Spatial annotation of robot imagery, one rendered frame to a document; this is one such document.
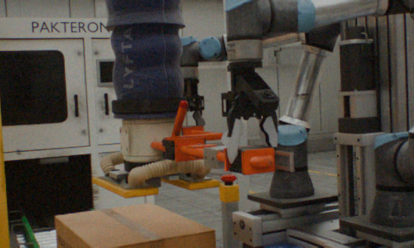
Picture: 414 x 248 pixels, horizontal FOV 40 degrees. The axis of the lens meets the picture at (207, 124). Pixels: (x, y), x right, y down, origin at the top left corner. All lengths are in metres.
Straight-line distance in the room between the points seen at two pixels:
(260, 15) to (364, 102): 0.65
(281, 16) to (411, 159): 0.47
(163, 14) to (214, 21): 10.14
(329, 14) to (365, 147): 0.48
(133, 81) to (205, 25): 10.07
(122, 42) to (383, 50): 0.76
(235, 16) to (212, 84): 10.46
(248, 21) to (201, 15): 10.50
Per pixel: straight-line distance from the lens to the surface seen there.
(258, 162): 1.14
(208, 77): 11.60
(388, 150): 1.49
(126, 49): 1.65
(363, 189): 1.75
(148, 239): 1.82
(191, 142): 1.46
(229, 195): 2.42
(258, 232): 1.83
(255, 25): 1.18
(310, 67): 2.03
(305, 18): 1.23
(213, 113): 11.63
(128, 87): 1.64
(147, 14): 1.63
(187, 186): 1.62
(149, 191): 1.56
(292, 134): 1.88
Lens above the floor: 1.39
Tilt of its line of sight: 3 degrees down
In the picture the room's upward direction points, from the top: 3 degrees counter-clockwise
